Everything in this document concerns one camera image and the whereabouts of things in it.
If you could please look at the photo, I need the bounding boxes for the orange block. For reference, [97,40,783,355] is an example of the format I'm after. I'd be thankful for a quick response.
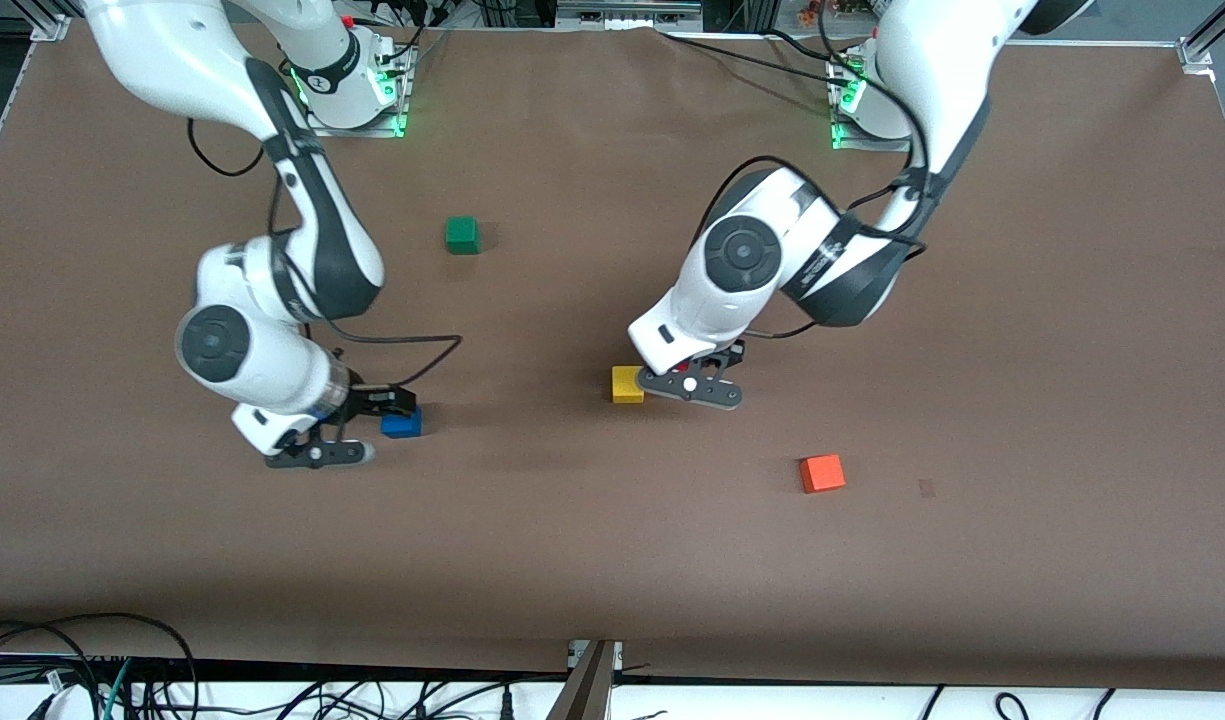
[799,454,847,495]

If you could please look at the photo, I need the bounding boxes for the brown table cover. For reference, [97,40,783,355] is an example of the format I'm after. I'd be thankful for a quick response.
[0,25,1225,691]

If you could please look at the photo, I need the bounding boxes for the aluminium beam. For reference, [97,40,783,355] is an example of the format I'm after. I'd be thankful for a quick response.
[545,640,618,720]

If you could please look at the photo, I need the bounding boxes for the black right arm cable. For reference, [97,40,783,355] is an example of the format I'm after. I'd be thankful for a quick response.
[187,118,464,393]

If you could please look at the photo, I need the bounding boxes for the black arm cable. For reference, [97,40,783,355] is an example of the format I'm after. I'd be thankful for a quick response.
[694,0,935,341]
[187,118,464,393]

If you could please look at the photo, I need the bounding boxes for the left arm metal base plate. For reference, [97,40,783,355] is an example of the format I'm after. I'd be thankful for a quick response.
[829,50,918,153]

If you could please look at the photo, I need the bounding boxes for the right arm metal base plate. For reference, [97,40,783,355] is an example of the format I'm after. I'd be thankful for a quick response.
[303,38,419,139]

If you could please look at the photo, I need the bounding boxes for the black base cable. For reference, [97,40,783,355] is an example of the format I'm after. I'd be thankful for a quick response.
[657,30,845,79]
[767,28,853,63]

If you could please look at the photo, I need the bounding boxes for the large looped black cable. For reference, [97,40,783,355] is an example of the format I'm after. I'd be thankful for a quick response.
[0,612,201,720]

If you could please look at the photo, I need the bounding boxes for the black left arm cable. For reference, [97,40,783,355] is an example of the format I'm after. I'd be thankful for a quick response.
[694,0,935,341]

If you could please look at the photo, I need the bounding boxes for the small metal bracket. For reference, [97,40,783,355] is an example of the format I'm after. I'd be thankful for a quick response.
[568,640,625,671]

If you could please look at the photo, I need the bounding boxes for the grey metal rail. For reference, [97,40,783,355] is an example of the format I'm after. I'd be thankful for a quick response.
[557,0,703,29]

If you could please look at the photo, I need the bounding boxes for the teal cable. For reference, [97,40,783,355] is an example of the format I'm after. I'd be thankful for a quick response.
[100,658,135,720]

